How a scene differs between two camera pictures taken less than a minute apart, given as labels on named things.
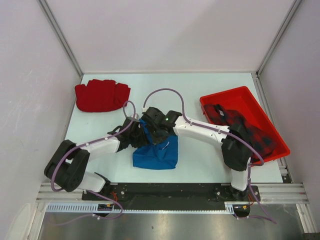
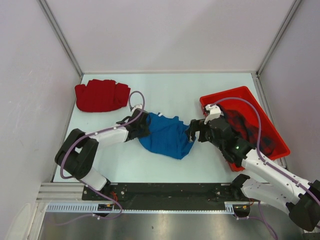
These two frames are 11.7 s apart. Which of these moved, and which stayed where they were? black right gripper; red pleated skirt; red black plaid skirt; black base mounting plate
Moved: black right gripper
Stayed: red black plaid skirt; black base mounting plate; red pleated skirt
